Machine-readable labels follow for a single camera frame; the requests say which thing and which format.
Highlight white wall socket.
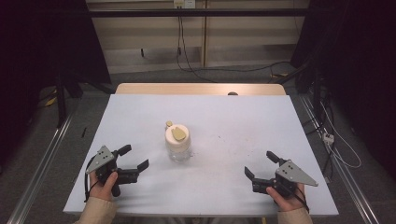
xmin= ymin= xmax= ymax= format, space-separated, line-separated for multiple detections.
xmin=173 ymin=0 xmax=197 ymax=9

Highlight aluminium floor rail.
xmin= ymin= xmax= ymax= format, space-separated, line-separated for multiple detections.
xmin=299 ymin=94 xmax=381 ymax=224
xmin=7 ymin=110 xmax=78 ymax=224

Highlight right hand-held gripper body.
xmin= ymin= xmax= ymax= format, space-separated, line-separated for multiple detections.
xmin=251 ymin=160 xmax=319 ymax=198

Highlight white table mat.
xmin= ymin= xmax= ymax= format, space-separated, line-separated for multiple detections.
xmin=63 ymin=93 xmax=340 ymax=217

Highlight cream plastic jar lid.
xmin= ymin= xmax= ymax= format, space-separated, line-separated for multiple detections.
xmin=163 ymin=120 xmax=191 ymax=153

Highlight wooden table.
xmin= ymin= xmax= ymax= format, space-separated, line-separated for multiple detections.
xmin=115 ymin=82 xmax=287 ymax=96

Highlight person's left hand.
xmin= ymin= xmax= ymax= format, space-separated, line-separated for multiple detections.
xmin=89 ymin=170 xmax=120 ymax=203

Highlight clear glass jar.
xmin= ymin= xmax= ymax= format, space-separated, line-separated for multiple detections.
xmin=165 ymin=143 xmax=192 ymax=163

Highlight wooden wall strip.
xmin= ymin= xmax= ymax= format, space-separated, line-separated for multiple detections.
xmin=201 ymin=0 xmax=208 ymax=68

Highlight white cable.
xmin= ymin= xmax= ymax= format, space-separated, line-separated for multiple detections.
xmin=319 ymin=102 xmax=362 ymax=170

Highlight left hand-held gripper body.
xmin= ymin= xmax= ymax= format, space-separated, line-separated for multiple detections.
xmin=85 ymin=145 xmax=140 ymax=198

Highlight black hanging cable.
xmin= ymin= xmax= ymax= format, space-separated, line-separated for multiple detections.
xmin=175 ymin=15 xmax=217 ymax=84

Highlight person's right hand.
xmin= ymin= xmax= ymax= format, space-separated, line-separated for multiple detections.
xmin=265 ymin=183 xmax=308 ymax=214

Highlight white power strip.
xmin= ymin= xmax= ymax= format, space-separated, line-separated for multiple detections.
xmin=322 ymin=132 xmax=335 ymax=146

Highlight black metal stand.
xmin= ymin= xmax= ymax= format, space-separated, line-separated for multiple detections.
xmin=54 ymin=74 xmax=84 ymax=129

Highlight black floor cable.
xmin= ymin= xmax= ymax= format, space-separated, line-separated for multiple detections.
xmin=186 ymin=61 xmax=292 ymax=84

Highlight black wrist strap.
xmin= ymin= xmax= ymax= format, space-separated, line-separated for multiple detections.
xmin=290 ymin=186 xmax=310 ymax=215
xmin=83 ymin=156 xmax=100 ymax=203

